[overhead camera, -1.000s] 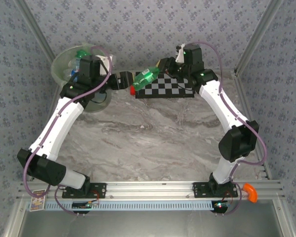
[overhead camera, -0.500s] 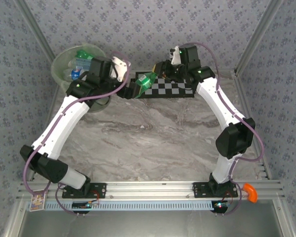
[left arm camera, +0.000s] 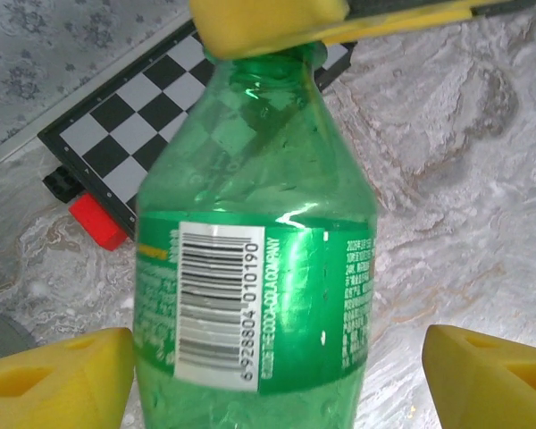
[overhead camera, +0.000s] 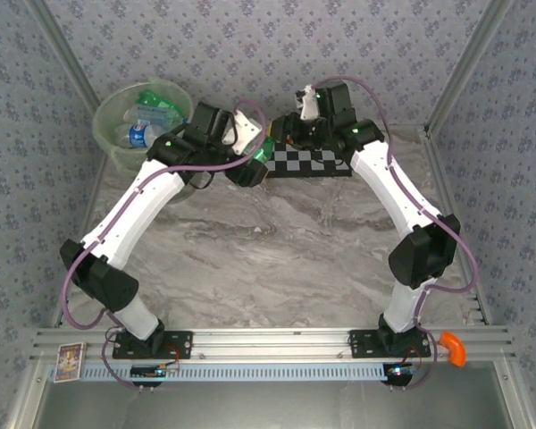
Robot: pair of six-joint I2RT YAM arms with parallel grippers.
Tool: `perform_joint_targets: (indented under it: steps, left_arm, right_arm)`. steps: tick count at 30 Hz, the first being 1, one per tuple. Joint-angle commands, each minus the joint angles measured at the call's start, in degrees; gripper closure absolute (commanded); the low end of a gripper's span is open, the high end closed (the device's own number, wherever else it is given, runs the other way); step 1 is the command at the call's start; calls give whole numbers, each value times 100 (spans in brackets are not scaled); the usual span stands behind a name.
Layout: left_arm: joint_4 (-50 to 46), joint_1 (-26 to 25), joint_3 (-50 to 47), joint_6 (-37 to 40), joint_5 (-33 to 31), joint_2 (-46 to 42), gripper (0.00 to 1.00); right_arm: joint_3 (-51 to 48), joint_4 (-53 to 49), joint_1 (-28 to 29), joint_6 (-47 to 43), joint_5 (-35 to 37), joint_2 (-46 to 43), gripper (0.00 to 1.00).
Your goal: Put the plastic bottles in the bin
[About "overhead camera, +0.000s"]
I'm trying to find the green plastic bottle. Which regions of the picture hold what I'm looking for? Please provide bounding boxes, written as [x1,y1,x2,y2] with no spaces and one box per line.
[248,135,277,167]
[136,88,184,113]

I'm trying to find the clear bottle blue cap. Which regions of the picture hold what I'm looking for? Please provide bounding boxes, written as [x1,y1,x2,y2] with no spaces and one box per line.
[123,103,187,127]

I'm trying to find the blue label clear bottle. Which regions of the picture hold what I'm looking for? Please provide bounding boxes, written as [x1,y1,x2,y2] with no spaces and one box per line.
[113,123,164,149]

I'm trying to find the translucent waste bin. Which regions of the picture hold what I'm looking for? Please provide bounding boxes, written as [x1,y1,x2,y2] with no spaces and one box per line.
[91,78,197,205]

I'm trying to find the black grey checkerboard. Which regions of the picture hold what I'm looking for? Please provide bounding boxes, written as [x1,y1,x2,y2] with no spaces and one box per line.
[265,142,354,179]

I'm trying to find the left circuit board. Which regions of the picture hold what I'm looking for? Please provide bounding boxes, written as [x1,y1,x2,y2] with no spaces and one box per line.
[129,364,180,380]

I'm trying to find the circuit board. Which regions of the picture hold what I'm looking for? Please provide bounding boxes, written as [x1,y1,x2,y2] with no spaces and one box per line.
[382,364,419,380]
[129,364,180,380]

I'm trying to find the right circuit board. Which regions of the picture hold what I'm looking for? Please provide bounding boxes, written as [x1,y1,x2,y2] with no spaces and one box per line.
[382,364,419,380]

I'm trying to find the orange plastic hook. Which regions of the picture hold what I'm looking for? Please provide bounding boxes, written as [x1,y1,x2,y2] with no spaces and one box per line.
[441,330,468,368]

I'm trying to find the small card sticker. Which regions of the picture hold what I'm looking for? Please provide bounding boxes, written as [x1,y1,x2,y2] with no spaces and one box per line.
[53,341,88,383]

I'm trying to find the aluminium side rail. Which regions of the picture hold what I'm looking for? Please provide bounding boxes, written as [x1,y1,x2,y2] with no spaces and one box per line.
[51,151,111,330]
[419,127,495,327]

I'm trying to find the aluminium frame post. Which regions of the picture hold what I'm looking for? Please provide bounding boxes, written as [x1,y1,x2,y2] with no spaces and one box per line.
[24,0,105,118]
[423,0,517,138]

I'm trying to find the aluminium mounting rail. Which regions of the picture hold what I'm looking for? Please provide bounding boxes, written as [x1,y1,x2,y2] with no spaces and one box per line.
[29,326,517,364]

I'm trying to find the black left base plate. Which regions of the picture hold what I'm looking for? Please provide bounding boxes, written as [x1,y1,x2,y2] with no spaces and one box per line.
[111,329,194,360]

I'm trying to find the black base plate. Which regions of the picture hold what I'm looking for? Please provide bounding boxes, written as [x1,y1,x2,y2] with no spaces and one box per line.
[348,328,432,359]
[111,329,194,360]

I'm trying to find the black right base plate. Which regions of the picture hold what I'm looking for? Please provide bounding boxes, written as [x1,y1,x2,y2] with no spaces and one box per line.
[348,328,432,359]

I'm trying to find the light blue cable duct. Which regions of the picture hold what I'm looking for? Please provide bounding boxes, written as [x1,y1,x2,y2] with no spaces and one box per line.
[47,362,403,383]

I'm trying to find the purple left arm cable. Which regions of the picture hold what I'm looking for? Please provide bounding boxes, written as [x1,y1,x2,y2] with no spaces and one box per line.
[60,98,269,394]

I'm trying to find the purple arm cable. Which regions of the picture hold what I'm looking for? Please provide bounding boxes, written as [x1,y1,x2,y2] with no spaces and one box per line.
[314,76,480,392]
[60,98,269,394]

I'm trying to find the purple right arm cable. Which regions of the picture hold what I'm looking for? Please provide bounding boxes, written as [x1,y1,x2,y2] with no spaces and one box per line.
[314,76,480,392]

